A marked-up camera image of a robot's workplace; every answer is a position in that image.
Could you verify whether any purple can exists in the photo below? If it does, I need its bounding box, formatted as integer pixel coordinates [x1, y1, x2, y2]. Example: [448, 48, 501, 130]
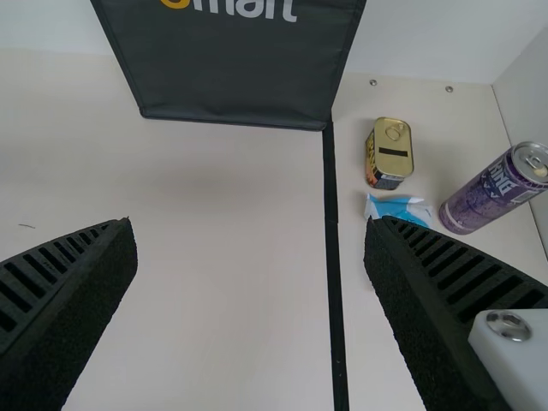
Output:
[438, 140, 548, 237]

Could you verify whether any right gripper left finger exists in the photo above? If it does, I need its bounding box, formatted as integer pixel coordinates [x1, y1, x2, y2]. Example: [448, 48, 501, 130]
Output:
[0, 216, 139, 411]

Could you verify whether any rectangular tin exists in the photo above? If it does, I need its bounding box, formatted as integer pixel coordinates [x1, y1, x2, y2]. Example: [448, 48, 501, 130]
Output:
[364, 116, 416, 191]

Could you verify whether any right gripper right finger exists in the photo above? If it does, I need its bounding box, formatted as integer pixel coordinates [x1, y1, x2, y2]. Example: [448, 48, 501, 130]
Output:
[363, 215, 548, 411]

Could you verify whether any black strip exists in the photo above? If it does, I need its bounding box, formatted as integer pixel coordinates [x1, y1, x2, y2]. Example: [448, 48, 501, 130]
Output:
[321, 122, 350, 411]

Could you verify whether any white and blue packet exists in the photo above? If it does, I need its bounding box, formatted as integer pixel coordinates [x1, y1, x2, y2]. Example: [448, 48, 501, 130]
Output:
[363, 193, 434, 227]

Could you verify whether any dark grey bag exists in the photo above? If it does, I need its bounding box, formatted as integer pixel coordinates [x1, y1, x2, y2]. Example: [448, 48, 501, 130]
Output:
[89, 0, 368, 133]

